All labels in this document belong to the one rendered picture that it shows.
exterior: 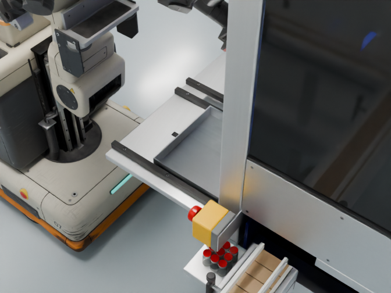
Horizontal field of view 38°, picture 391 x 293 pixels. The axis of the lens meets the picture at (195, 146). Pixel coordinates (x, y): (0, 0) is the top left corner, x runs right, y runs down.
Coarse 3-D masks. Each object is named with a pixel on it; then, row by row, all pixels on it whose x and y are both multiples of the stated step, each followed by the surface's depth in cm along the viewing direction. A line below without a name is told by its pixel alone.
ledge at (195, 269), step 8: (200, 256) 137; (240, 256) 137; (192, 264) 136; (200, 264) 136; (184, 272) 136; (192, 272) 135; (200, 272) 135; (208, 272) 135; (216, 272) 135; (200, 280) 133; (216, 280) 133
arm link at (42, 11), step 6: (24, 0) 146; (30, 0) 143; (36, 0) 143; (42, 0) 145; (48, 0) 147; (24, 6) 148; (30, 6) 147; (36, 6) 146; (42, 6) 146; (48, 6) 147; (30, 12) 151; (36, 12) 151; (42, 12) 150; (48, 12) 150
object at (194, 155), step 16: (208, 112) 168; (192, 128) 164; (208, 128) 166; (176, 144) 161; (192, 144) 162; (208, 144) 162; (160, 160) 157; (176, 160) 157; (192, 160) 157; (208, 160) 157; (176, 176) 152; (192, 176) 154; (208, 176) 154; (208, 192) 146
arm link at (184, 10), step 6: (192, 0) 137; (204, 0) 136; (210, 0) 134; (216, 0) 133; (222, 0) 133; (168, 6) 138; (174, 6) 137; (180, 6) 137; (186, 6) 137; (192, 6) 138; (186, 12) 140
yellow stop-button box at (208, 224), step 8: (208, 208) 128; (216, 208) 128; (224, 208) 128; (200, 216) 127; (208, 216) 127; (216, 216) 127; (224, 216) 127; (232, 216) 127; (200, 224) 126; (208, 224) 126; (216, 224) 126; (224, 224) 126; (200, 232) 128; (208, 232) 125; (216, 232) 124; (200, 240) 130; (208, 240) 128; (216, 240) 125; (216, 248) 128
